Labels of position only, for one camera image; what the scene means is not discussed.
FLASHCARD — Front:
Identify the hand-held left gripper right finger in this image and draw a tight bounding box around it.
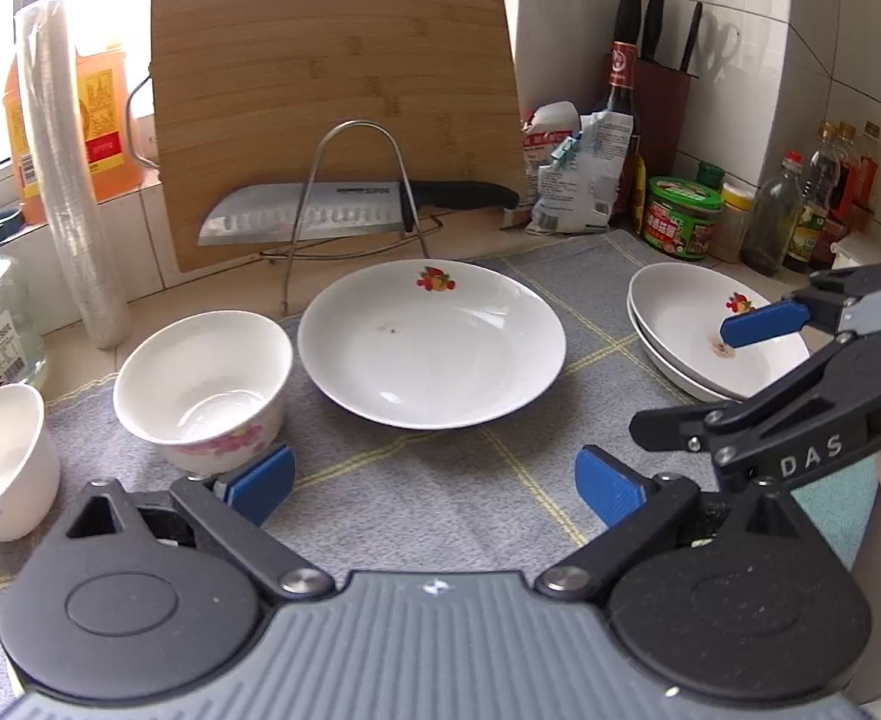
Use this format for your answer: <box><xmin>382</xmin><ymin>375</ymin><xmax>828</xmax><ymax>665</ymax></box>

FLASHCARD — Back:
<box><xmin>536</xmin><ymin>446</ymin><xmax>816</xmax><ymax>605</ymax></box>

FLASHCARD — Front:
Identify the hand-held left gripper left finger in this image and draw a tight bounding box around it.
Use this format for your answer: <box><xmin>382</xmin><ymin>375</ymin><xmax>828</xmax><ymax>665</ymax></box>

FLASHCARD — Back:
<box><xmin>65</xmin><ymin>444</ymin><xmax>334</xmax><ymax>605</ymax></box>

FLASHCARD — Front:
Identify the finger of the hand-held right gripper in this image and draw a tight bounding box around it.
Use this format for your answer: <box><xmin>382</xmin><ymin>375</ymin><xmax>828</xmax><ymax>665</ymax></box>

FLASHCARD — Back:
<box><xmin>720</xmin><ymin>262</ymin><xmax>881</xmax><ymax>350</ymax></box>
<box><xmin>630</xmin><ymin>331</ymin><xmax>881</xmax><ymax>470</ymax></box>

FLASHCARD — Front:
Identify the white floral bowl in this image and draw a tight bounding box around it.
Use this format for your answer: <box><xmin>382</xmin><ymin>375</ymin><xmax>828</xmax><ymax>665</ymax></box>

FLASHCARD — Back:
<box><xmin>0</xmin><ymin>382</ymin><xmax>62</xmax><ymax>543</ymax></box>
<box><xmin>113</xmin><ymin>310</ymin><xmax>294</xmax><ymax>475</ymax></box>

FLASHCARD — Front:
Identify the red capped clear bottle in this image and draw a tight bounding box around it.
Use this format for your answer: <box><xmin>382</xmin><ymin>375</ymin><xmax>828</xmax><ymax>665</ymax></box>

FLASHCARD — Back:
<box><xmin>740</xmin><ymin>152</ymin><xmax>806</xmax><ymax>277</ymax></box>

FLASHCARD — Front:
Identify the yellow lidded spice jar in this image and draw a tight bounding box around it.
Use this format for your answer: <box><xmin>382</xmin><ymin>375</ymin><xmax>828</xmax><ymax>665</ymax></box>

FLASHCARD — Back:
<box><xmin>710</xmin><ymin>181</ymin><xmax>756</xmax><ymax>265</ymax></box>

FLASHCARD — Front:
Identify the white plastic box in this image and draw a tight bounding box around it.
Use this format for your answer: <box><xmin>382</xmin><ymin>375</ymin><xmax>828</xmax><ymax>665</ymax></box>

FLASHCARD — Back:
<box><xmin>830</xmin><ymin>234</ymin><xmax>881</xmax><ymax>275</ymax></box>

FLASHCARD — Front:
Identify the grey checked towel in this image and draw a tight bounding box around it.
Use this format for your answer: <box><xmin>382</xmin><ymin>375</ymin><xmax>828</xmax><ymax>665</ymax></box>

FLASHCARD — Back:
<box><xmin>0</xmin><ymin>229</ymin><xmax>881</xmax><ymax>698</ymax></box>

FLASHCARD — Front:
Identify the green lidded sauce jar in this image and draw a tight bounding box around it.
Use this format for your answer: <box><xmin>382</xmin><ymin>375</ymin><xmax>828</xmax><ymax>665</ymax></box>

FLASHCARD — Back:
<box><xmin>644</xmin><ymin>176</ymin><xmax>724</xmax><ymax>262</ymax></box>

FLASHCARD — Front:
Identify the red sauce bottle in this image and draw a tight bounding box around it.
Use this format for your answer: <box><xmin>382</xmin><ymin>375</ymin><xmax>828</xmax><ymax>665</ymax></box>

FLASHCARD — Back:
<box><xmin>811</xmin><ymin>120</ymin><xmax>861</xmax><ymax>269</ymax></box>

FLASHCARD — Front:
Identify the small yellow bottle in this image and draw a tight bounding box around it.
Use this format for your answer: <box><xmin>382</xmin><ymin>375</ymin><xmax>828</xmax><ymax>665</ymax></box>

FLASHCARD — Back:
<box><xmin>630</xmin><ymin>156</ymin><xmax>649</xmax><ymax>232</ymax></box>

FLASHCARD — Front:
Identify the orange capped bottle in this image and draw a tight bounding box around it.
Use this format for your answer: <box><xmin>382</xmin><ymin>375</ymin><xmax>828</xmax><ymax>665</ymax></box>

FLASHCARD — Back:
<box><xmin>852</xmin><ymin>120</ymin><xmax>881</xmax><ymax>235</ymax></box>

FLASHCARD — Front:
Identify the white printed packet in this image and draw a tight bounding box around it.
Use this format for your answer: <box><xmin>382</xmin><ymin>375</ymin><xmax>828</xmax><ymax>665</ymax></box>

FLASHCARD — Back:
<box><xmin>576</xmin><ymin>111</ymin><xmax>636</xmax><ymax>230</ymax></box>

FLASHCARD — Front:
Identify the dark red knife block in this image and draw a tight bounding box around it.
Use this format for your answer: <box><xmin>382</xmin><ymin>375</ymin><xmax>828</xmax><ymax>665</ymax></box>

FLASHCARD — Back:
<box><xmin>631</xmin><ymin>56</ymin><xmax>694</xmax><ymax>177</ymax></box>

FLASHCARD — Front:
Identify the red and white packet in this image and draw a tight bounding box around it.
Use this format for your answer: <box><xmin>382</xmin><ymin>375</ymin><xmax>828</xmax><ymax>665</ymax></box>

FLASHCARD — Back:
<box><xmin>522</xmin><ymin>101</ymin><xmax>599</xmax><ymax>235</ymax></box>

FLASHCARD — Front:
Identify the dark soy sauce bottle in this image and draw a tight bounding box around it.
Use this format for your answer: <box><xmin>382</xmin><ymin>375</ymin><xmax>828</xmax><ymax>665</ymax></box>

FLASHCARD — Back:
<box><xmin>597</xmin><ymin>41</ymin><xmax>644</xmax><ymax>222</ymax></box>

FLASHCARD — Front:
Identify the tall plastic wrap roll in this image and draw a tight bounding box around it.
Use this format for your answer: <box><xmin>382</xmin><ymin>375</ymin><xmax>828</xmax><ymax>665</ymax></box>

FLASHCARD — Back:
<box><xmin>14</xmin><ymin>0</ymin><xmax>133</xmax><ymax>350</ymax></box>

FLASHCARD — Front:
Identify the orange oil jug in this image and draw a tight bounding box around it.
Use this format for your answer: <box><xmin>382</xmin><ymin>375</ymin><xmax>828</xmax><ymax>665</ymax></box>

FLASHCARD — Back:
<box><xmin>1</xmin><ymin>0</ymin><xmax>148</xmax><ymax>226</ymax></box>

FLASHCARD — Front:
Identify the bamboo cutting board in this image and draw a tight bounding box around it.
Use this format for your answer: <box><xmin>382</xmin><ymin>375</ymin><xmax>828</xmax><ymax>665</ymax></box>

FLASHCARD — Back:
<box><xmin>127</xmin><ymin>0</ymin><xmax>525</xmax><ymax>275</ymax></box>

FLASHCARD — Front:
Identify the santoku knife black handle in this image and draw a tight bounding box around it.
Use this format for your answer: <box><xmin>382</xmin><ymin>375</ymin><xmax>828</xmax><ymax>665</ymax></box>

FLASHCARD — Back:
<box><xmin>197</xmin><ymin>180</ymin><xmax>522</xmax><ymax>247</ymax></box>

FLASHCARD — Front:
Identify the metal wire rack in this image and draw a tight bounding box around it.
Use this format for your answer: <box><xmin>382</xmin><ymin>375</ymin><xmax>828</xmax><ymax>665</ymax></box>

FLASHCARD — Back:
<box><xmin>260</xmin><ymin>120</ymin><xmax>445</xmax><ymax>316</ymax></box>

